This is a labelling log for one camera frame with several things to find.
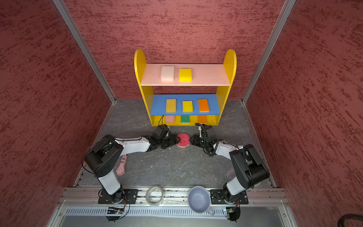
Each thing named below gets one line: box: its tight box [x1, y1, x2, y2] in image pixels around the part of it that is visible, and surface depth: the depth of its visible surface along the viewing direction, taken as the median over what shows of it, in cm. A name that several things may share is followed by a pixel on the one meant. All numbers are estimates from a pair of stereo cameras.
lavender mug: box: [187, 185, 216, 216], surface depth 73 cm
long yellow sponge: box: [165, 98, 177, 114], surface depth 97 cm
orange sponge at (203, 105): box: [197, 98, 210, 113], surface depth 99 cm
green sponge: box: [180, 115, 191, 124], surface depth 107 cm
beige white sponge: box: [160, 65, 175, 82], surface depth 76 cm
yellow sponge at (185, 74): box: [178, 68, 193, 82], surface depth 76 cm
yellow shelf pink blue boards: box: [134, 49, 237, 127], surface depth 95 cm
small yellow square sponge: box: [182, 100, 194, 113], surface depth 98 cm
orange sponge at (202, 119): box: [197, 114, 208, 125], surface depth 108 cm
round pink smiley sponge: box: [176, 132, 191, 148], surface depth 95 cm
